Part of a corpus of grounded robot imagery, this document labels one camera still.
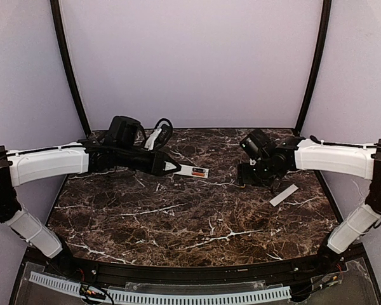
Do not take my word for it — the white remote control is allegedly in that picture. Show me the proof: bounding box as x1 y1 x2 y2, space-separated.
175 165 209 179

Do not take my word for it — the white battery cover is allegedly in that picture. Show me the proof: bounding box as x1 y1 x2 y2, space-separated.
269 184 298 207

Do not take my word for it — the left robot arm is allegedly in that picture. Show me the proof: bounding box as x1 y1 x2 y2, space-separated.
0 116 181 259

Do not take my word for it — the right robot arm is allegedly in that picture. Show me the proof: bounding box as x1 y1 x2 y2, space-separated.
237 129 381 254

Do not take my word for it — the orange battery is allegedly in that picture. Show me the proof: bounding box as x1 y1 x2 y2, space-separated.
192 172 206 177

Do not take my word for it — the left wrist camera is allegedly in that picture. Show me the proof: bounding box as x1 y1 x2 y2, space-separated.
144 118 173 151

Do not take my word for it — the black front table rail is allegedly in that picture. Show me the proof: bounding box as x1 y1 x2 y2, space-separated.
74 255 319 286

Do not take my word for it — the white slotted cable duct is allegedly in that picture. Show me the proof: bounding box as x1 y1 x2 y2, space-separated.
29 271 291 304

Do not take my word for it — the black right frame post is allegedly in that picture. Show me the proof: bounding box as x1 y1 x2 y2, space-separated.
293 0 332 135

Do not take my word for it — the black frame post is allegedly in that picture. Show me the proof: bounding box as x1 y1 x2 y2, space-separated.
293 0 332 135
50 0 91 137

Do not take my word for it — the black left frame post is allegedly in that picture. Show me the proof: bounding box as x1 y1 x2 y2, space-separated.
50 0 91 137

